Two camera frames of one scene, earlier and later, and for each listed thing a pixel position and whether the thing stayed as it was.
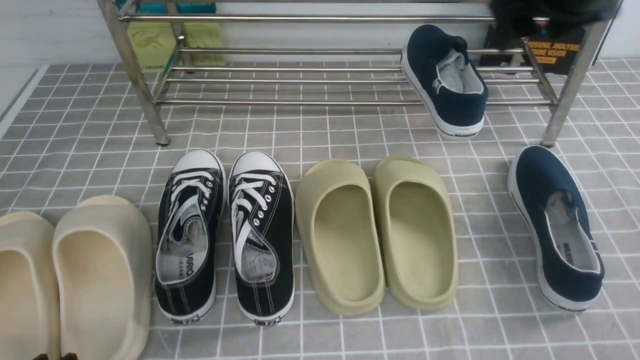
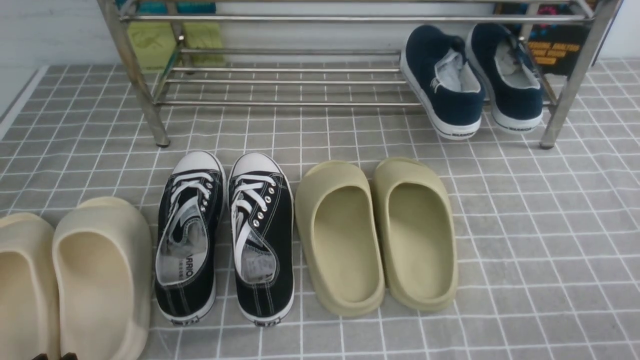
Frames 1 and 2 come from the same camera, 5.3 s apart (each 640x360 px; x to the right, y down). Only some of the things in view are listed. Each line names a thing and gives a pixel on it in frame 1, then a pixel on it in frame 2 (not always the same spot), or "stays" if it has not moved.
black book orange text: x=553 y=52 stays
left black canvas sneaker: x=189 y=236 stays
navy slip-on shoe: x=445 y=79 stays
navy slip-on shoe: x=549 y=199 → x=513 y=89
